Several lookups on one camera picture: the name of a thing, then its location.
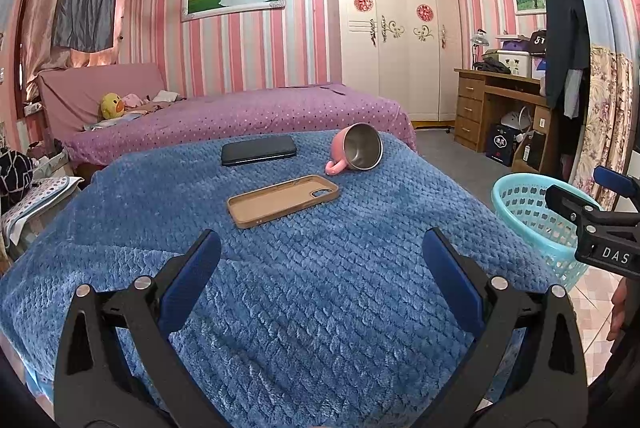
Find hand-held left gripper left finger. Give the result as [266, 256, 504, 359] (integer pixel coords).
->
[52, 229, 236, 428]

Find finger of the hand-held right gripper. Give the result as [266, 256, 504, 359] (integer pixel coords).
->
[545, 184, 640, 236]
[593, 166, 640, 199]

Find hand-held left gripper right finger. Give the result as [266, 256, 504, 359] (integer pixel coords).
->
[415, 227, 588, 428]

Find light blue plastic basket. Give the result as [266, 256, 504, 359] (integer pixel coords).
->
[491, 173, 593, 293]

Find person's right forearm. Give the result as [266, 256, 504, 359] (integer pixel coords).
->
[585, 333, 640, 414]

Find person's right hand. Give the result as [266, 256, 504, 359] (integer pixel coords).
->
[610, 280, 632, 334]

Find pink flower print curtain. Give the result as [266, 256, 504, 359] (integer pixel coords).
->
[570, 45, 636, 209]

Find brown cardboard box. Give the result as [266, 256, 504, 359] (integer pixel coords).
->
[512, 130, 546, 173]

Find black printed box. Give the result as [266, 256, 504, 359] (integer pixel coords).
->
[486, 123, 518, 167]

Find white helmet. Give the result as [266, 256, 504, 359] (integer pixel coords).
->
[500, 106, 532, 139]

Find blue fleece blanket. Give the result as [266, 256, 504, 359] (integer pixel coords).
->
[0, 129, 568, 428]

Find brown phone case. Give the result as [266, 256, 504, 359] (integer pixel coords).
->
[226, 174, 341, 229]

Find wooden desk with drawers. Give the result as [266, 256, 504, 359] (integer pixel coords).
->
[452, 68, 553, 176]

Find black phone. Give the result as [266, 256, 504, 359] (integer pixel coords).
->
[221, 135, 298, 167]

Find dark hanging jacket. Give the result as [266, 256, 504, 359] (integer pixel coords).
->
[542, 0, 591, 119]

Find white storage box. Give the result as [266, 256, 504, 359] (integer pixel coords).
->
[495, 50, 532, 78]

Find dark clothes pile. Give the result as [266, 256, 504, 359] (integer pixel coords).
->
[472, 60, 512, 75]

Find pink steel-lined mug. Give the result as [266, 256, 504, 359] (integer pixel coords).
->
[325, 123, 384, 176]

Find dotted white cushion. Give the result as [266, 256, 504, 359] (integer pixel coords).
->
[0, 175, 85, 249]

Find brown cloth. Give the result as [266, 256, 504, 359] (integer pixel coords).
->
[127, 100, 171, 113]

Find light blue pillow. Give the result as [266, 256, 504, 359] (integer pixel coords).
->
[82, 115, 136, 131]

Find bed with purple dotted cover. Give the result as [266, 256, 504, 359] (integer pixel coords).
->
[62, 82, 417, 169]

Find desk lamp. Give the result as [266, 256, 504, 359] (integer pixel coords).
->
[470, 29, 490, 69]

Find yellow duck plush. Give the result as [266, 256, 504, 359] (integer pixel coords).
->
[100, 92, 125, 119]

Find black white patterned bag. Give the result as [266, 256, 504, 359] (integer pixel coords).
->
[0, 148, 36, 203]

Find white wardrobe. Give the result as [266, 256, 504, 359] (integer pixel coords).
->
[332, 0, 463, 129]

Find pink fabric headboard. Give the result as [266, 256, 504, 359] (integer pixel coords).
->
[37, 62, 168, 143]

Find pink shiny curtain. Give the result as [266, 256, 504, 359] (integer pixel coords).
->
[17, 0, 136, 109]

